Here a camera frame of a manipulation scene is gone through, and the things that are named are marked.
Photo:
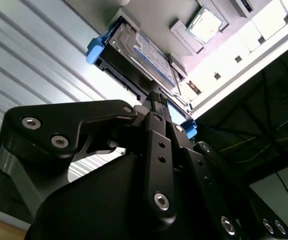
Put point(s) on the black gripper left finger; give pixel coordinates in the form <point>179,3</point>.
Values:
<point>46,117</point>

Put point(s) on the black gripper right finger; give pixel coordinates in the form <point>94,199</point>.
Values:
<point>203,175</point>

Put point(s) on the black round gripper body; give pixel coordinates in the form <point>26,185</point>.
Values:
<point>103,200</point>

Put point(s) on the hard disk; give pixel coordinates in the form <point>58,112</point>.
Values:
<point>153,57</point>

